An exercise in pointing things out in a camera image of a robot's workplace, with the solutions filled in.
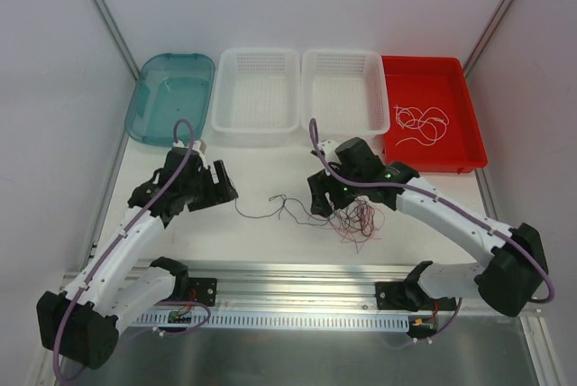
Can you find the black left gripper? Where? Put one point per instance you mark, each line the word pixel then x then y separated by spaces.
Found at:
pixel 216 183

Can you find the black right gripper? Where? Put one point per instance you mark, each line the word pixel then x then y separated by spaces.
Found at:
pixel 325 185

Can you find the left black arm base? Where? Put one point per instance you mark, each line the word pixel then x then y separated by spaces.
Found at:
pixel 186 287

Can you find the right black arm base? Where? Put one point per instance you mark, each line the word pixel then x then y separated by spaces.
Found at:
pixel 408 296

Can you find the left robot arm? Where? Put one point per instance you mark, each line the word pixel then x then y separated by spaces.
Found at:
pixel 83 322

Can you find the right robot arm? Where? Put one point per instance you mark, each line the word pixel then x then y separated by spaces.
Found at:
pixel 509 263

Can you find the white perforated basket left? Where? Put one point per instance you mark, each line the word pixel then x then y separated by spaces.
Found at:
pixel 257 91

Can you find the white perforated basket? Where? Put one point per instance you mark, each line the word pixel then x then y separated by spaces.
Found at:
pixel 345 91
pixel 257 91

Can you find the teal transparent plastic bin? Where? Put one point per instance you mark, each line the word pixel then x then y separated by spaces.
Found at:
pixel 171 86

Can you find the white perforated basket right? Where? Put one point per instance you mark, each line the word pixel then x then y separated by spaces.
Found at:
pixel 345 91

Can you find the red plastic tray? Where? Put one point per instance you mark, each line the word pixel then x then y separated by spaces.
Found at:
pixel 433 125

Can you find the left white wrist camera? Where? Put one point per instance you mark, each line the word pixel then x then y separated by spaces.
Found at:
pixel 198 148

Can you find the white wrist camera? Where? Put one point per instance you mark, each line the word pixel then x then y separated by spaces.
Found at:
pixel 326 148
pixel 198 148

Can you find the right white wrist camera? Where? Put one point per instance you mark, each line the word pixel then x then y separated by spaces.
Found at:
pixel 326 148

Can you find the aluminium rail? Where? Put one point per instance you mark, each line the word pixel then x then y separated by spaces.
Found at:
pixel 288 284

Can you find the white slotted cable duct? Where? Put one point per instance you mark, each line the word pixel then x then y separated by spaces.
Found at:
pixel 171 318

